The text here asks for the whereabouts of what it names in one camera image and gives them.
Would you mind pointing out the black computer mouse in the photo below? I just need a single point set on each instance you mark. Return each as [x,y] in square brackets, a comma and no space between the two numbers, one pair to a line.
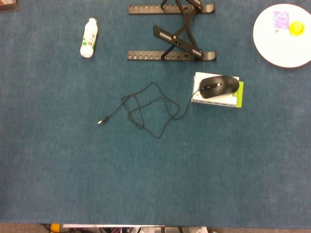
[218,86]

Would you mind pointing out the white green cardboard box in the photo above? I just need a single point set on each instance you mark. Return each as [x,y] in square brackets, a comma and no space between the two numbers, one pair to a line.
[213,102]

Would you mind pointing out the black folding laptop stand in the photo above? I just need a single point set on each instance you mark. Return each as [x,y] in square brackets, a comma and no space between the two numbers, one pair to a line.
[170,36]

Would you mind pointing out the teal felt table cloth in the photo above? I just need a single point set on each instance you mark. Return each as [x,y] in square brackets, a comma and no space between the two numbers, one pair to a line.
[73,170]

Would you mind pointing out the white plastic bottle green label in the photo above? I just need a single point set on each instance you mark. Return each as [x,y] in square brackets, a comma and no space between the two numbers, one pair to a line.
[88,41]

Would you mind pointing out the white round plate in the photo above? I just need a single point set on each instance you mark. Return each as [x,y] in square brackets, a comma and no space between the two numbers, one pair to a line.
[274,51]

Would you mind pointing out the small tissue pack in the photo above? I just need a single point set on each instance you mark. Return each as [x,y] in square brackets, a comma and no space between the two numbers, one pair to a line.
[280,20]

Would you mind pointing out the small yellow ball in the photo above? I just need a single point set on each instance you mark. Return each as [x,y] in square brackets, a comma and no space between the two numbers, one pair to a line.
[297,28]

